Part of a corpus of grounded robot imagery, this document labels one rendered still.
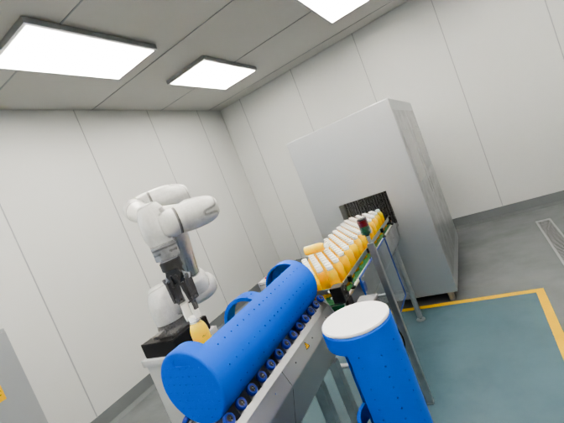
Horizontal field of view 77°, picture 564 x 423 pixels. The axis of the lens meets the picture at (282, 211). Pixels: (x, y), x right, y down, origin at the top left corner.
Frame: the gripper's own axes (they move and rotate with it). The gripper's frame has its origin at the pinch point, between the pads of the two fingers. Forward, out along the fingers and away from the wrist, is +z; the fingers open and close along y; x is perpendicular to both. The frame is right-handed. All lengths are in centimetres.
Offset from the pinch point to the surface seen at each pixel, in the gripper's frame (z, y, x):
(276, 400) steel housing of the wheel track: 46.7, 10.0, 12.5
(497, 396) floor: 132, 70, 123
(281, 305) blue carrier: 19.5, 10.4, 39.0
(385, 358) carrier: 42, 53, 26
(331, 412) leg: 100, -9, 72
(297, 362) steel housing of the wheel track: 45, 10, 35
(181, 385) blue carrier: 22.2, -7.0, -10.5
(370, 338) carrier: 33, 51, 25
